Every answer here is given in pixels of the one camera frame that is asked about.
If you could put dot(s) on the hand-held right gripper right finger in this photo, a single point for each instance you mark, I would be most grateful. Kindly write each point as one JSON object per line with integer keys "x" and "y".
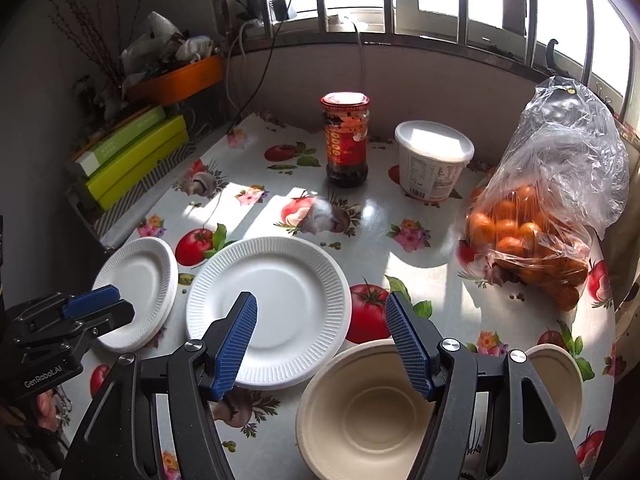
{"x": 407, "y": 345}

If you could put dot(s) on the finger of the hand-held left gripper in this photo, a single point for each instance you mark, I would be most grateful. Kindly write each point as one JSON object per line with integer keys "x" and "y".
{"x": 92, "y": 301}
{"x": 112, "y": 316}

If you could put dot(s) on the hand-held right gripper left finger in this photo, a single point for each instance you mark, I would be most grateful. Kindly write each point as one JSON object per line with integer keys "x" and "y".
{"x": 235, "y": 340}

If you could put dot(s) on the small white paper plate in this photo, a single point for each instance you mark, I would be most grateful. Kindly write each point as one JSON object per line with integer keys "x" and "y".
{"x": 140, "y": 275}

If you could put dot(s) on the large white paper plate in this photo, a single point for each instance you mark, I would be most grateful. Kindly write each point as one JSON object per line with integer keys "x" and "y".
{"x": 295, "y": 300}

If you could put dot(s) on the beige paper bowl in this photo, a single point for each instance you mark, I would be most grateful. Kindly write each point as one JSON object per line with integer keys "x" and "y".
{"x": 560, "y": 385}
{"x": 360, "y": 410}

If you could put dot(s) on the fruit print tablecloth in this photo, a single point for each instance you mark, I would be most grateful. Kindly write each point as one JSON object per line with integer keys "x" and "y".
{"x": 400, "y": 270}

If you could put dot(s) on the grey patterned board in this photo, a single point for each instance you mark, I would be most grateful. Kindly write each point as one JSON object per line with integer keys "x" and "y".
{"x": 135, "y": 210}

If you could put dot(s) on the lime green box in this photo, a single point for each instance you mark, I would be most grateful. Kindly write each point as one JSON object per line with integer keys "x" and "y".
{"x": 145, "y": 152}
{"x": 150, "y": 172}

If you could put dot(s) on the pile of small oranges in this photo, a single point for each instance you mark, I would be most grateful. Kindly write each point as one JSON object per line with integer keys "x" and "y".
{"x": 520, "y": 245}

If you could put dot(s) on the pale green box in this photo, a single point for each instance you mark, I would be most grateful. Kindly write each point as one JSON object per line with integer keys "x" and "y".
{"x": 125, "y": 132}

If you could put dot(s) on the white plastic tub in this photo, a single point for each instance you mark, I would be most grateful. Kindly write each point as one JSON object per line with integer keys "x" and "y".
{"x": 432, "y": 170}

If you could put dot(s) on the red label sauce jar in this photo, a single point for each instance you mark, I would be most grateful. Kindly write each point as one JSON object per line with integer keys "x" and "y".
{"x": 345, "y": 145}

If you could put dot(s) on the beige patterned curtain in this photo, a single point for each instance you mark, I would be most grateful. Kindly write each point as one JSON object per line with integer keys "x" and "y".
{"x": 627, "y": 320}

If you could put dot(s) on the clear plastic bag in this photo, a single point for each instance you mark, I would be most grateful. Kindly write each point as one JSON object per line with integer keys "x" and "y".
{"x": 565, "y": 150}

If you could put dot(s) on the dried branches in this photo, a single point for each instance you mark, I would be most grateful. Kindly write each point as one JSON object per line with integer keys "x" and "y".
{"x": 85, "y": 35}

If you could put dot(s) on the crumpled white plastic bag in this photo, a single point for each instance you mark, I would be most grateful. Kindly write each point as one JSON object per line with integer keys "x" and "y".
{"x": 155, "y": 30}

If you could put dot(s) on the black binder clip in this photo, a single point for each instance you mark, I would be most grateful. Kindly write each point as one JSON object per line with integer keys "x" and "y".
{"x": 606, "y": 99}

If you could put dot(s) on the black hook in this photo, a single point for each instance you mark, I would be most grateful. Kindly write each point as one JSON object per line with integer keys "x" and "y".
{"x": 551, "y": 55}

